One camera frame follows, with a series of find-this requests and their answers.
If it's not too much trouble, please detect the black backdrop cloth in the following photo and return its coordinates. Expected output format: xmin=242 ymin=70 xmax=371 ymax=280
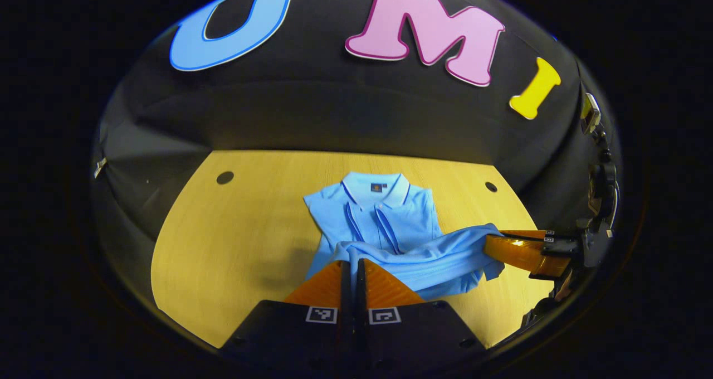
xmin=92 ymin=0 xmax=613 ymax=257

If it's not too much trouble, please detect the light blue T-shirt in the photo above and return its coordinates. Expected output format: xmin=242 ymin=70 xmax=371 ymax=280
xmin=304 ymin=171 xmax=506 ymax=302

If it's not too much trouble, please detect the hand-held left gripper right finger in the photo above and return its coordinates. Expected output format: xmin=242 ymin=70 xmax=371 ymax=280
xmin=356 ymin=258 xmax=491 ymax=369

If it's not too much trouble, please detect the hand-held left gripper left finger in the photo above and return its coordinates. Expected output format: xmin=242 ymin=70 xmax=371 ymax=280
xmin=220 ymin=259 xmax=353 ymax=369

